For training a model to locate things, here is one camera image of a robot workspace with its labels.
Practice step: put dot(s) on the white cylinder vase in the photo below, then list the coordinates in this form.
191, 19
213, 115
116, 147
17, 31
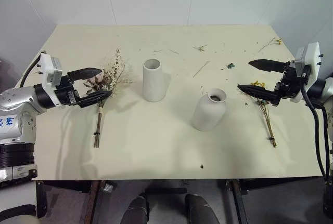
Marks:
154, 83

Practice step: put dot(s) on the pale robot body shell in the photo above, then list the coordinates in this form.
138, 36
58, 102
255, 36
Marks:
15, 215

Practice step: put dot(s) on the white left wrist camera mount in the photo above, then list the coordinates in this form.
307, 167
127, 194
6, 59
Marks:
46, 70

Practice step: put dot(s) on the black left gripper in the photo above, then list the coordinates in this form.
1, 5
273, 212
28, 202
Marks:
66, 91

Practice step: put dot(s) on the rusty brown table bar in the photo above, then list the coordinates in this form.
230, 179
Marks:
95, 203

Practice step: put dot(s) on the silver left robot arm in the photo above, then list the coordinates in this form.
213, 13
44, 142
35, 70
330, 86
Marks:
15, 99

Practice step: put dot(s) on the small green debris piece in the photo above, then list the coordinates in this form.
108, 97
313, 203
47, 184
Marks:
230, 65

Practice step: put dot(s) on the dark rounded shape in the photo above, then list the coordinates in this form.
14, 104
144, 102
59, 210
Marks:
135, 211
201, 209

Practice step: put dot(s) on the small dried sprig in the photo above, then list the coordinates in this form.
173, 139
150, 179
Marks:
200, 48

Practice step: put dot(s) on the loose yellow flower sprig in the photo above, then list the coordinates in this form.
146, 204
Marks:
278, 41

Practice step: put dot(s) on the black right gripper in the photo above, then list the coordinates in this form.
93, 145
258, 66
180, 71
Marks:
290, 83

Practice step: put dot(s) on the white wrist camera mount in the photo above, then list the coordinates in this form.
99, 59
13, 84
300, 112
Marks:
46, 70
313, 57

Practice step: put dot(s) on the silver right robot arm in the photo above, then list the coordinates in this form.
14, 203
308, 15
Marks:
325, 89

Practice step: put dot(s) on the dried beige flower bouquet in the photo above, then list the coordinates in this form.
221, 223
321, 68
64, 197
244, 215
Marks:
100, 115

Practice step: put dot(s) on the black table leg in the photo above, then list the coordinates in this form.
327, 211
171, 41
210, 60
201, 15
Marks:
41, 199

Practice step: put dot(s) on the white bottle-shaped vase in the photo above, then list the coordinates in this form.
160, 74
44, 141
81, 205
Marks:
206, 112

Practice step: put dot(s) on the dried yellow flower bouquet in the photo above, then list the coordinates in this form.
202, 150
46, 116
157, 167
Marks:
269, 130

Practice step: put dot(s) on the crumpled silver scrap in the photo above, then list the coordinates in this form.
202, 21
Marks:
108, 188

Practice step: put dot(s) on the black and rusty table bar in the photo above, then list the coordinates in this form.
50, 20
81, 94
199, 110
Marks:
238, 203

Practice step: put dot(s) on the loose thin dry stem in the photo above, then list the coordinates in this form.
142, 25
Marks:
200, 69

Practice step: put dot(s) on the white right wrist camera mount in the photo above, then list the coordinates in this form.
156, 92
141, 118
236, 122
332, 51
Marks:
313, 57

